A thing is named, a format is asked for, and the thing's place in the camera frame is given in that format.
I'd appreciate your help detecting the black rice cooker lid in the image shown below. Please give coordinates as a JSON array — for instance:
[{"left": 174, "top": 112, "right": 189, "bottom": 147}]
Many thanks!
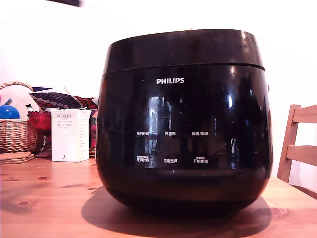
[{"left": 102, "top": 29, "right": 266, "bottom": 76}]

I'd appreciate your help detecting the black Philips rice cooker body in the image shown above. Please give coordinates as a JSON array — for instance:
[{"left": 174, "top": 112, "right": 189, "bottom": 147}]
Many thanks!
[{"left": 95, "top": 63, "right": 274, "bottom": 212}]

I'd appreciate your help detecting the dark patterned cushion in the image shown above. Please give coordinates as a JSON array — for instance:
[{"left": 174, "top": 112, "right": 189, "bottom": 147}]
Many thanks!
[{"left": 29, "top": 91, "right": 99, "bottom": 113}]

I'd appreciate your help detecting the white soft cloth bundle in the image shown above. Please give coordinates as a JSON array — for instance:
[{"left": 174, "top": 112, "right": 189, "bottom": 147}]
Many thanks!
[{"left": 0, "top": 85, "right": 41, "bottom": 120}]

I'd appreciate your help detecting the blue ball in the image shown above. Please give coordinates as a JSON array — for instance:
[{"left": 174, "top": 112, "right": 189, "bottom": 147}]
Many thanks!
[{"left": 0, "top": 104, "right": 21, "bottom": 120}]

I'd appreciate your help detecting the white Porlex carton box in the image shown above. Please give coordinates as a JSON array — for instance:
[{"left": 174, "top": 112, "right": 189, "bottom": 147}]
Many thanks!
[{"left": 51, "top": 107, "right": 92, "bottom": 163}]

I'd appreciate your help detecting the woven wicker basket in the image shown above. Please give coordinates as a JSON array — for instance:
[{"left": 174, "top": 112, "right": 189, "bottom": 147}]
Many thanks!
[{"left": 0, "top": 81, "right": 38, "bottom": 155}]

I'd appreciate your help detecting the stack of cork coasters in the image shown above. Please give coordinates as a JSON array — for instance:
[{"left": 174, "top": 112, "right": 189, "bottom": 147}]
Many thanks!
[{"left": 0, "top": 151, "right": 36, "bottom": 165}]

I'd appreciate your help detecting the light wooden chair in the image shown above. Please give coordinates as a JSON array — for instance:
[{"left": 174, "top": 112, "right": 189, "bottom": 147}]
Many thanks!
[{"left": 276, "top": 104, "right": 317, "bottom": 194}]

